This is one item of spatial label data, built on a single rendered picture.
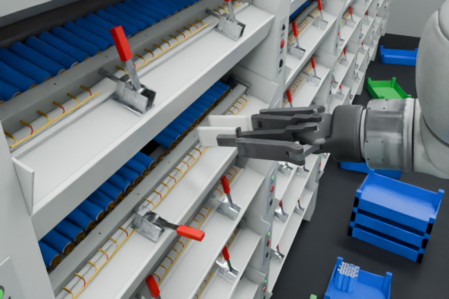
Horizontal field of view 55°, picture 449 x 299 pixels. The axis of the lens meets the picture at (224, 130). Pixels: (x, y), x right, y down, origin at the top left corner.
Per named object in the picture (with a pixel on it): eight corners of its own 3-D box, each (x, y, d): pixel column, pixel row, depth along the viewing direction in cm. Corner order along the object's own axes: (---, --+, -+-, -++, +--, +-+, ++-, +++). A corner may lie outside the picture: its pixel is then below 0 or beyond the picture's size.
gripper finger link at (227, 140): (252, 143, 61) (244, 154, 58) (220, 142, 63) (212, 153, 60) (250, 134, 60) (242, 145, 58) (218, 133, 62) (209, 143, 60)
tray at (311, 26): (331, 29, 148) (350, -10, 140) (276, 102, 101) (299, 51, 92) (279, 3, 151) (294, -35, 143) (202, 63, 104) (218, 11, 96)
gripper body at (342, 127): (369, 93, 57) (301, 95, 61) (358, 123, 50) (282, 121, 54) (371, 143, 60) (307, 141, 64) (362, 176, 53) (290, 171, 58)
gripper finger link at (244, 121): (248, 117, 63) (250, 115, 64) (206, 117, 66) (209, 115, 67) (252, 135, 65) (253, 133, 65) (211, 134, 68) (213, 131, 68)
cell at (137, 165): (111, 153, 66) (147, 173, 65) (104, 159, 65) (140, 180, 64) (113, 144, 65) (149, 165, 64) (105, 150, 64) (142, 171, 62)
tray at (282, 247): (309, 198, 187) (323, 177, 179) (262, 309, 140) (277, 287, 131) (268, 175, 190) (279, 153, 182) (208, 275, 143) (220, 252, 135)
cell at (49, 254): (17, 231, 52) (61, 259, 51) (5, 241, 50) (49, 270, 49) (17, 221, 51) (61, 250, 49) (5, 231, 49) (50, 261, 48)
